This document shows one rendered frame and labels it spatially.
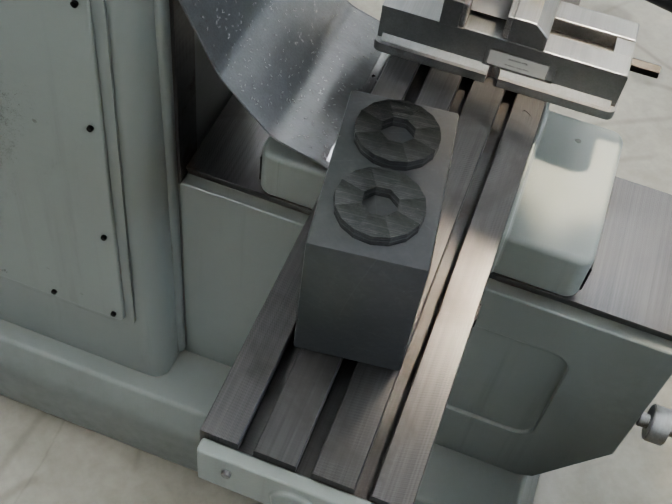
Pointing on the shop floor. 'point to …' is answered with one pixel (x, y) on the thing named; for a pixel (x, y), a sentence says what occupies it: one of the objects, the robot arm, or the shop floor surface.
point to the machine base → (191, 412)
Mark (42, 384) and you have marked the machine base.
